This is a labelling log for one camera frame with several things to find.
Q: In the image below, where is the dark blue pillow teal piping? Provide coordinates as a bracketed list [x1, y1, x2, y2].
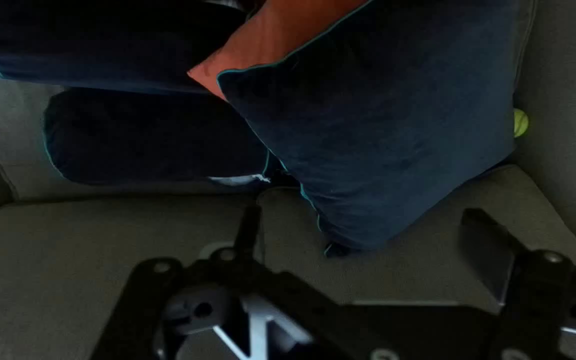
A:
[217, 0, 536, 257]

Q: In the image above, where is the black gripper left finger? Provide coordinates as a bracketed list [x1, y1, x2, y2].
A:
[90, 201, 397, 360]

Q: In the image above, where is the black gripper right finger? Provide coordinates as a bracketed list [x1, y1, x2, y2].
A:
[456, 205, 576, 360]

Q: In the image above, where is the yellow-green tennis ball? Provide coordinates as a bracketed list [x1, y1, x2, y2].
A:
[513, 108, 532, 140]

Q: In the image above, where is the grey fabric sofa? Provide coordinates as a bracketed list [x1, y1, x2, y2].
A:
[0, 0, 576, 360]

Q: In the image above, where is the orange pillow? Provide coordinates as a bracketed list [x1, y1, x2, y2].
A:
[186, 0, 371, 101]

